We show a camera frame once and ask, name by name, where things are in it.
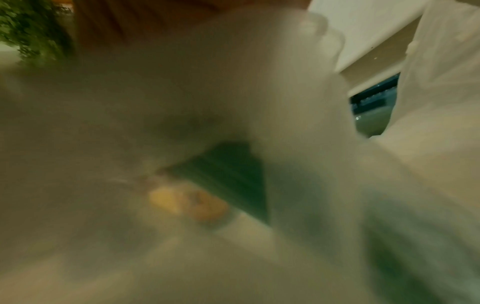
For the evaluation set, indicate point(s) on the white garment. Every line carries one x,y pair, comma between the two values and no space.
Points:
438,89

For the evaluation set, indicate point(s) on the dark blue crate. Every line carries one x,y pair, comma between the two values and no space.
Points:
373,98

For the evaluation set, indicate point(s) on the person's right hand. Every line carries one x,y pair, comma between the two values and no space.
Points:
210,89

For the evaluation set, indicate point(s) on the green packet with yellow print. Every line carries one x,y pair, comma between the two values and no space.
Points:
228,175

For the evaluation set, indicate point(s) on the green leafy herb bunch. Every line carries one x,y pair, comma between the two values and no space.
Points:
35,28

